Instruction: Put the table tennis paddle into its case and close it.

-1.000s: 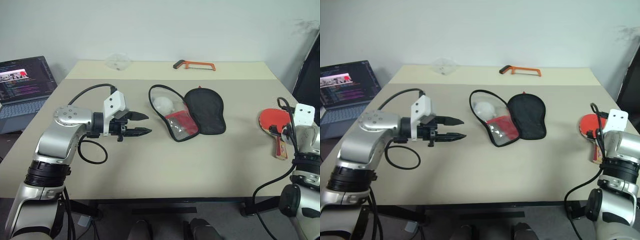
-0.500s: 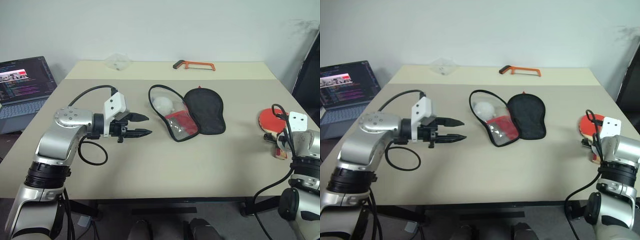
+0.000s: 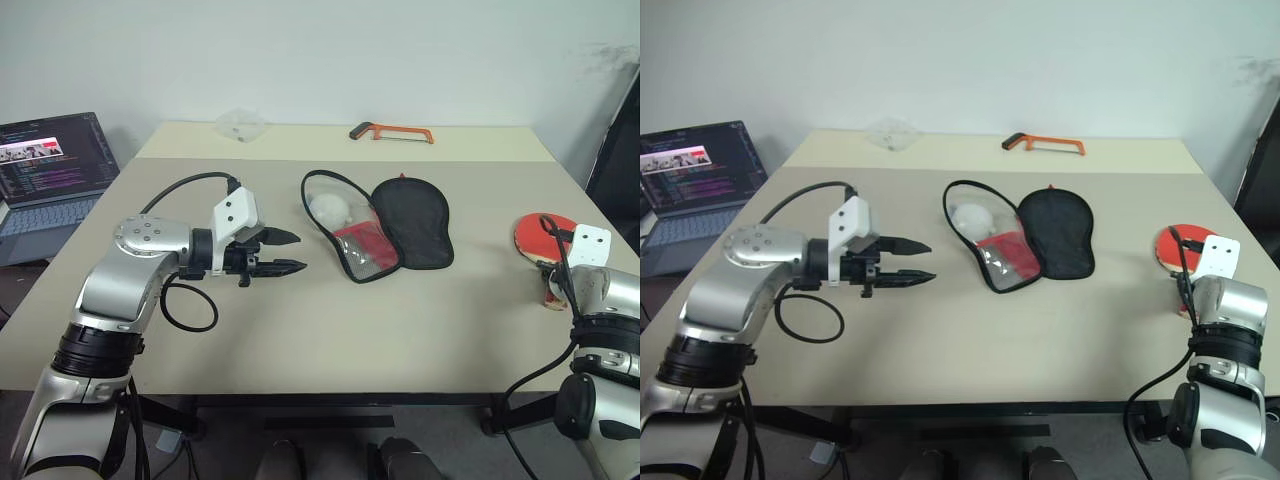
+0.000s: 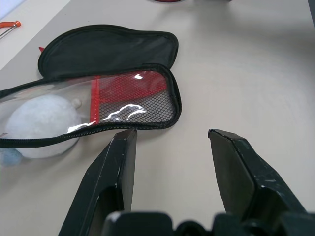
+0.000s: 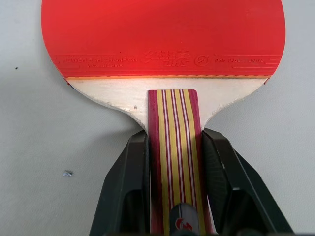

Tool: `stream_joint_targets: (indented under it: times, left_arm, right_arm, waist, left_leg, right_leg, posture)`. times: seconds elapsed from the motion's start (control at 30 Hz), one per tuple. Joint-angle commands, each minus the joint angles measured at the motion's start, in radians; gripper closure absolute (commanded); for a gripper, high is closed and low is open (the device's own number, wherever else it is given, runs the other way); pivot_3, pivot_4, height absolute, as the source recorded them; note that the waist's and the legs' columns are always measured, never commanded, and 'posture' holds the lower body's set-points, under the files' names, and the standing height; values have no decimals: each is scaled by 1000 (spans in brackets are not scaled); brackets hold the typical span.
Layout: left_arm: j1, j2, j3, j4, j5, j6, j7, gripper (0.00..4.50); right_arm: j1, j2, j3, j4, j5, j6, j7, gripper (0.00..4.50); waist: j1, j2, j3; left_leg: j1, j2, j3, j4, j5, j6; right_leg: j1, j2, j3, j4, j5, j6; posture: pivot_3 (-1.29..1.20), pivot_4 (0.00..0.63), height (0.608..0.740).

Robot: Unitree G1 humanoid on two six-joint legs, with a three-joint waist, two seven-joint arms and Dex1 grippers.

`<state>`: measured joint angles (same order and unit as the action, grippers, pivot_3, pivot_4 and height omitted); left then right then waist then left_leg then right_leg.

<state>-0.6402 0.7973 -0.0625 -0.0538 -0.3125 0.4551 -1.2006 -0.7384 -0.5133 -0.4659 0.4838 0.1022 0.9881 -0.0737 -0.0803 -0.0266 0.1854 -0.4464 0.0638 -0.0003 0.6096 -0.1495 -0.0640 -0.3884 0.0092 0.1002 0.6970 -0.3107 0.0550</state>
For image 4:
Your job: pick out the white fluffy plush toy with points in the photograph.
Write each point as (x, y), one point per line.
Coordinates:
(41, 118)

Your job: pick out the red table tennis paddle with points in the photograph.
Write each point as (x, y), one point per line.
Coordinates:
(167, 0)

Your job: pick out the black paddle case, clear window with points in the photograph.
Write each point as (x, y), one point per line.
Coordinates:
(108, 51)

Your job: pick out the light blue fluffy plush piece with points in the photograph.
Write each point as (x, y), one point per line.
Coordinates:
(8, 157)

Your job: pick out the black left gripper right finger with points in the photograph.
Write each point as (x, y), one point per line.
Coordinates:
(236, 172)

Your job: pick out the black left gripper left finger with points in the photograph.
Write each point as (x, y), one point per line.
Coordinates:
(103, 172)

